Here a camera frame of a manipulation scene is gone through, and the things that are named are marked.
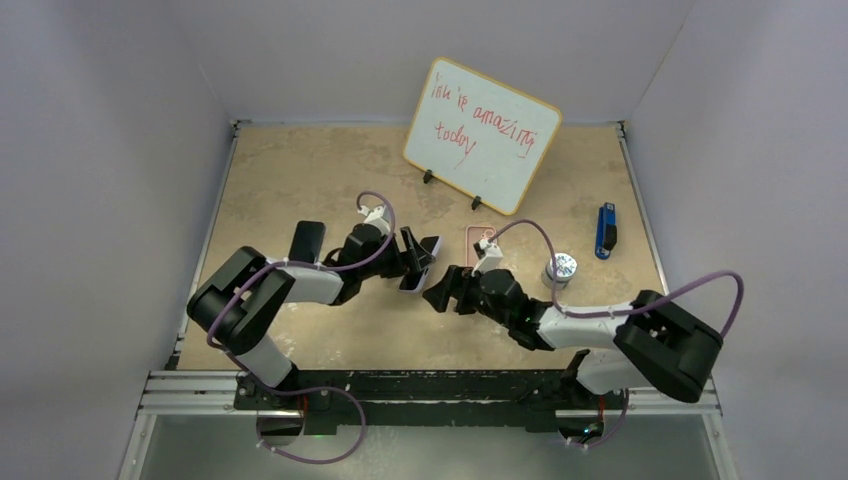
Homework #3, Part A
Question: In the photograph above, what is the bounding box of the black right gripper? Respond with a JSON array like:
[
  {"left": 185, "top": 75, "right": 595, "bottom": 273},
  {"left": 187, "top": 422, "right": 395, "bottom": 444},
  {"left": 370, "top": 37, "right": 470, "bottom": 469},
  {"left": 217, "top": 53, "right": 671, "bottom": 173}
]
[{"left": 423, "top": 265, "right": 512, "bottom": 328}]

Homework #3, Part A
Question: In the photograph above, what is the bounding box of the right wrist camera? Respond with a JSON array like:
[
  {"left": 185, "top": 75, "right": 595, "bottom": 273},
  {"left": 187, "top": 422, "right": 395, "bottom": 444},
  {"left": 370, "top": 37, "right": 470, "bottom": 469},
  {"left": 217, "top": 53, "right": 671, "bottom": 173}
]
[{"left": 472, "top": 239, "right": 503, "bottom": 274}]

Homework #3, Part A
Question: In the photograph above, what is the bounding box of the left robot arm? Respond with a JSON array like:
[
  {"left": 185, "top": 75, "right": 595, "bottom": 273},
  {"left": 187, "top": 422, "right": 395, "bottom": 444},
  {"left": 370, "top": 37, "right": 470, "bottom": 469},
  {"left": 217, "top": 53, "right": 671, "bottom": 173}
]
[{"left": 186, "top": 220, "right": 442, "bottom": 409}]

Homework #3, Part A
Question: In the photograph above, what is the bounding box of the phone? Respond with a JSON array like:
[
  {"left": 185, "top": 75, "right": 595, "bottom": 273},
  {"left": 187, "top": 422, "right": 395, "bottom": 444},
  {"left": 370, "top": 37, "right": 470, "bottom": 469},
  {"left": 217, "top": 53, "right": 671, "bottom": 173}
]
[{"left": 398, "top": 235, "right": 443, "bottom": 293}]

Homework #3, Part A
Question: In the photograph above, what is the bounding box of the black smartphone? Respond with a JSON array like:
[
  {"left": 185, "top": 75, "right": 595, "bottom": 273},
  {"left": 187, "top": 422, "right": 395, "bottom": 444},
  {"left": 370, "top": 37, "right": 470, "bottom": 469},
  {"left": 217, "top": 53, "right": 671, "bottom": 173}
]
[{"left": 288, "top": 220, "right": 326, "bottom": 263}]

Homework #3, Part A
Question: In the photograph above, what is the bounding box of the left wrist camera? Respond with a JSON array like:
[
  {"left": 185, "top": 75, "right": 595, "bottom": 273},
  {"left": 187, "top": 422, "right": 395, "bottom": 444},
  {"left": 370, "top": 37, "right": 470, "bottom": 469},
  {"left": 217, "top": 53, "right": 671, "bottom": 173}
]
[{"left": 358, "top": 204, "right": 392, "bottom": 235}]

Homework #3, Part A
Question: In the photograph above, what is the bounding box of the yellow framed whiteboard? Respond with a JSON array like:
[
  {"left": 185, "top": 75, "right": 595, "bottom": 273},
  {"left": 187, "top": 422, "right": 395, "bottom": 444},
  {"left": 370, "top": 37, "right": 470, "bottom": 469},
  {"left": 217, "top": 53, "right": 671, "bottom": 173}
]
[{"left": 402, "top": 57, "right": 563, "bottom": 215}]

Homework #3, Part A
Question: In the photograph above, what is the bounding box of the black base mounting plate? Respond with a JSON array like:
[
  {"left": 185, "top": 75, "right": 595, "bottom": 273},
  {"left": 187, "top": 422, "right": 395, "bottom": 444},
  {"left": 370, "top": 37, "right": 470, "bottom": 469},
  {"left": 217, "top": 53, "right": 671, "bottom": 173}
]
[{"left": 234, "top": 369, "right": 624, "bottom": 436}]

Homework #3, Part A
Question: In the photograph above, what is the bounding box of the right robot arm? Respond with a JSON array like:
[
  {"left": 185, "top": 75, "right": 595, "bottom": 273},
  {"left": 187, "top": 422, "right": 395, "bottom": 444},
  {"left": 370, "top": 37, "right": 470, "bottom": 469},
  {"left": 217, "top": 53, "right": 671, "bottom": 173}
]
[{"left": 423, "top": 266, "right": 724, "bottom": 407}]

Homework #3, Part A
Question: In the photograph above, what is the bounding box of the pink phone case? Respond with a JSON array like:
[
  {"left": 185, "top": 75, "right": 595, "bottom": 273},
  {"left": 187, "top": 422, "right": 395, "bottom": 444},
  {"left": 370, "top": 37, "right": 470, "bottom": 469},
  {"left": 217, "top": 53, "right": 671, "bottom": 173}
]
[{"left": 465, "top": 225, "right": 496, "bottom": 267}]

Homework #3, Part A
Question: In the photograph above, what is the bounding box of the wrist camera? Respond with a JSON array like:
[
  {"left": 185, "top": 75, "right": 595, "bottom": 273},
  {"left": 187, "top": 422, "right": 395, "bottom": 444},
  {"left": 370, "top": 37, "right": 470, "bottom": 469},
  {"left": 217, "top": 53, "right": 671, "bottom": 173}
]
[
  {"left": 358, "top": 204, "right": 392, "bottom": 235},
  {"left": 472, "top": 239, "right": 503, "bottom": 274}
]

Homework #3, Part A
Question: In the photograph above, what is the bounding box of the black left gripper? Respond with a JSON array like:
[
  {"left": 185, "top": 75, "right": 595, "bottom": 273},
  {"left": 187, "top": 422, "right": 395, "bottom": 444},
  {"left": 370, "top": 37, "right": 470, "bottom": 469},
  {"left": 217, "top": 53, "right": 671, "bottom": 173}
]
[{"left": 358, "top": 227, "right": 432, "bottom": 281}]

